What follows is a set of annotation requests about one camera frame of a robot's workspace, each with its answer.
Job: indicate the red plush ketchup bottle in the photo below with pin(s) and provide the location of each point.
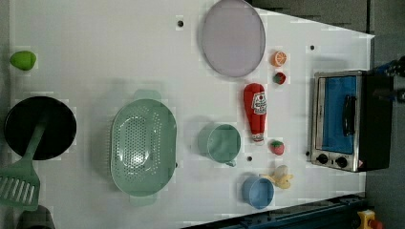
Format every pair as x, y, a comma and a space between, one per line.
255, 109

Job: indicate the green plastic strainer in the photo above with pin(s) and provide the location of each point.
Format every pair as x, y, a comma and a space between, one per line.
143, 147

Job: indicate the green mug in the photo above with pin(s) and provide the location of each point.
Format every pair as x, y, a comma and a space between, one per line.
220, 142

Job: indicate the red toy strawberry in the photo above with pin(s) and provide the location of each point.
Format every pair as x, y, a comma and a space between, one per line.
277, 147

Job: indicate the grey round plate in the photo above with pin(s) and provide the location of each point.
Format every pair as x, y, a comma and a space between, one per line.
233, 38

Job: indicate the small dark red strawberry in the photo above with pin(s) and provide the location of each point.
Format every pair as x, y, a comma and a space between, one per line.
279, 78

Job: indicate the toy orange slice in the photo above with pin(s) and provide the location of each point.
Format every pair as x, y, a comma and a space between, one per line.
278, 59

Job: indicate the blue bowl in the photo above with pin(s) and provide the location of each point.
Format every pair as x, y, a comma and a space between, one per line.
258, 192

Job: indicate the toaster oven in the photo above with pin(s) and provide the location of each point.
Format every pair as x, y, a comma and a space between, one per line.
351, 121

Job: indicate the black round pan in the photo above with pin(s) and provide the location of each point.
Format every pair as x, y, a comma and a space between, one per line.
59, 133

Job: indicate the green toy avocado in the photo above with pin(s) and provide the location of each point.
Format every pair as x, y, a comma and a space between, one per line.
23, 60

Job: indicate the grey cylindrical object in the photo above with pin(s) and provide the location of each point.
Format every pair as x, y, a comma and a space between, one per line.
41, 218

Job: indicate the green plastic spatula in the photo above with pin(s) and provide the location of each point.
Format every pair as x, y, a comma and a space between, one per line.
20, 184

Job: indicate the yellow red emergency button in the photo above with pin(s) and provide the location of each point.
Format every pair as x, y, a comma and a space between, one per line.
368, 220

